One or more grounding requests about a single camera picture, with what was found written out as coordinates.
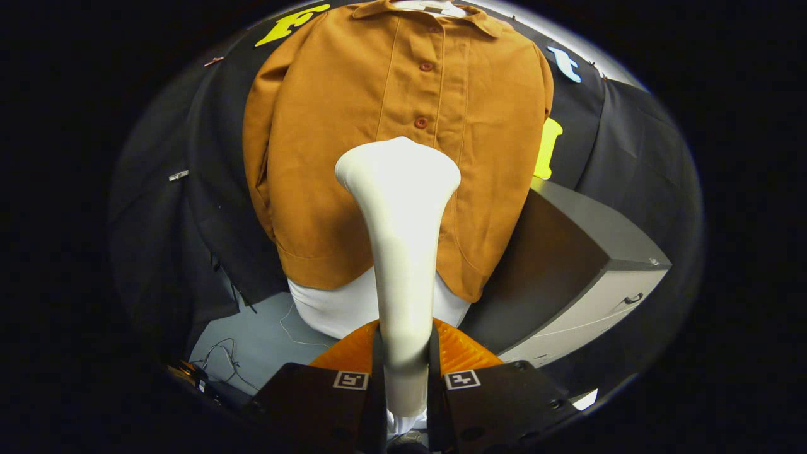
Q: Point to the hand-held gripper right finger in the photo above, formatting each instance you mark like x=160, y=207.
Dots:
x=435, y=410

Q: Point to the orange button shirt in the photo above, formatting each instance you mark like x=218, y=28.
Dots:
x=328, y=157

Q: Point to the black backdrop cloth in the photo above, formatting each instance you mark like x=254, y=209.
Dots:
x=170, y=239

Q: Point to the white garment steamer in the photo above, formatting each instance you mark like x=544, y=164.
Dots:
x=403, y=252

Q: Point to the grey cabinet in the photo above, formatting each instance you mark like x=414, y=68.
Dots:
x=567, y=265

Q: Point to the small white clip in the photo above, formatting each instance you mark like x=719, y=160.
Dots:
x=178, y=174

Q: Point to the white mannequin torso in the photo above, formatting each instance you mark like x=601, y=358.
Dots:
x=334, y=309

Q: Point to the small red clip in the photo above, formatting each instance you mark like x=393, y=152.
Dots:
x=213, y=61

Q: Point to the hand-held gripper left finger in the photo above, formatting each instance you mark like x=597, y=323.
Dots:
x=378, y=410

